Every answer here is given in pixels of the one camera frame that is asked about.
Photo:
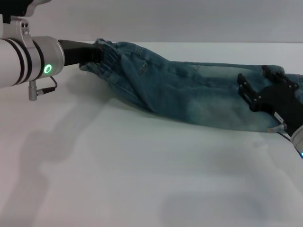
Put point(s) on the blue denim shorts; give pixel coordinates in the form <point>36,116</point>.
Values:
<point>177,89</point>

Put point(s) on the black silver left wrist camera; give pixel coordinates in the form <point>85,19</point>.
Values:
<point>16,7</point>

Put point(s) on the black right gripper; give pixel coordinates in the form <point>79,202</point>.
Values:
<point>279,101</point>

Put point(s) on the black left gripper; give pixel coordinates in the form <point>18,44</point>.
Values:
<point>78,52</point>

